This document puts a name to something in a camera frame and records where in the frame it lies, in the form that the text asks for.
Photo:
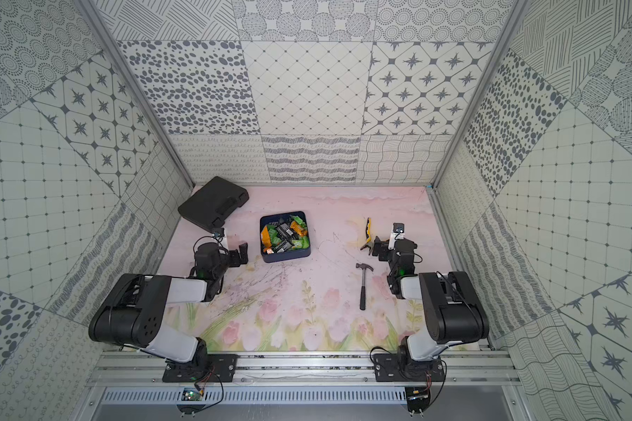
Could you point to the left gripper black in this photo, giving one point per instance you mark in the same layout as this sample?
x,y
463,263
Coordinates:
x,y
234,255

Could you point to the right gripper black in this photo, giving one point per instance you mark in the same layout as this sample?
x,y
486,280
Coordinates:
x,y
384,246

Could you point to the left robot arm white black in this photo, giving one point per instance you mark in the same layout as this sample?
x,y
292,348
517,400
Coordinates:
x,y
132,315

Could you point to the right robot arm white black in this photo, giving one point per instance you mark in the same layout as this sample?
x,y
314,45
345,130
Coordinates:
x,y
453,313

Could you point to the dark blue storage box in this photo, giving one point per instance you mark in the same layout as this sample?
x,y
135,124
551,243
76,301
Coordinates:
x,y
284,237

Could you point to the yellow black pliers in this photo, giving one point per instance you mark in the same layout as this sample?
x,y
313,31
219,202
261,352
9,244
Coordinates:
x,y
368,244

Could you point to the white vent grille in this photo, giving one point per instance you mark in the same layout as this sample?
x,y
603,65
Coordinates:
x,y
251,395

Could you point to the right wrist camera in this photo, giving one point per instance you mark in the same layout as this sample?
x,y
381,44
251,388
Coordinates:
x,y
398,231

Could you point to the claw hammer black handle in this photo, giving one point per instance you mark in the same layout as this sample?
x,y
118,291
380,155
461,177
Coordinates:
x,y
365,269

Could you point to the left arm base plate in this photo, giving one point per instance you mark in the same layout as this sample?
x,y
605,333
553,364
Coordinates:
x,y
214,367

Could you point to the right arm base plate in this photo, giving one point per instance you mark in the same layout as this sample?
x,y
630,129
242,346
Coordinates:
x,y
390,368

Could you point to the aluminium mounting rail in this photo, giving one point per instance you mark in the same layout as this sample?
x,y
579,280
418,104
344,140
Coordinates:
x,y
462,368

